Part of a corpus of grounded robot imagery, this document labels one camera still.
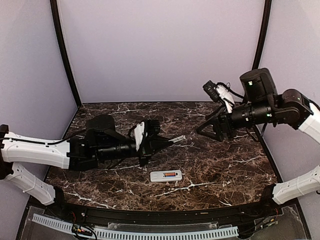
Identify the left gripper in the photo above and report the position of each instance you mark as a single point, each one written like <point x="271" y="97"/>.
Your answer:
<point x="148" y="147"/>

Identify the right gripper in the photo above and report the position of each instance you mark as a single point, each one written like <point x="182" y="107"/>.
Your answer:
<point x="223" y="119"/>

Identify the white battery cover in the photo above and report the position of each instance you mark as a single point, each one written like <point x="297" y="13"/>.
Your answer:
<point x="178" y="139"/>

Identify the orange battery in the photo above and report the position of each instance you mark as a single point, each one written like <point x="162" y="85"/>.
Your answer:
<point x="169" y="173"/>

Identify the white remote control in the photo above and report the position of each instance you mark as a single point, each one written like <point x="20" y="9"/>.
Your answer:
<point x="158" y="176"/>

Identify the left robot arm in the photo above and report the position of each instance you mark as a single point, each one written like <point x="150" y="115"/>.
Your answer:
<point x="83" y="151"/>

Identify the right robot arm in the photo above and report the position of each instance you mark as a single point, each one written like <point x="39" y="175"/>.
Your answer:
<point x="263" y="106"/>

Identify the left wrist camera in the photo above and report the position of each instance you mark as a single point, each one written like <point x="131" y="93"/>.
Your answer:
<point x="146" y="128"/>

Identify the black front rail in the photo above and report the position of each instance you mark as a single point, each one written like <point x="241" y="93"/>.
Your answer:
<point x="97" y="216"/>

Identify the white slotted cable duct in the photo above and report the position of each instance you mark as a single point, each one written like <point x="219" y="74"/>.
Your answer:
<point x="108" y="234"/>

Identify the right black frame post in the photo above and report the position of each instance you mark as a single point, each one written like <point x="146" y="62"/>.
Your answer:
<point x="262" y="34"/>

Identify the black frame post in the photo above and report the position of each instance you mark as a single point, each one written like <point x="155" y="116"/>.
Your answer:
<point x="63" y="51"/>
<point x="262" y="34"/>

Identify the left black frame post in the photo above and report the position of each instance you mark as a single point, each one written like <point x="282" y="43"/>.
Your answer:
<point x="63" y="51"/>

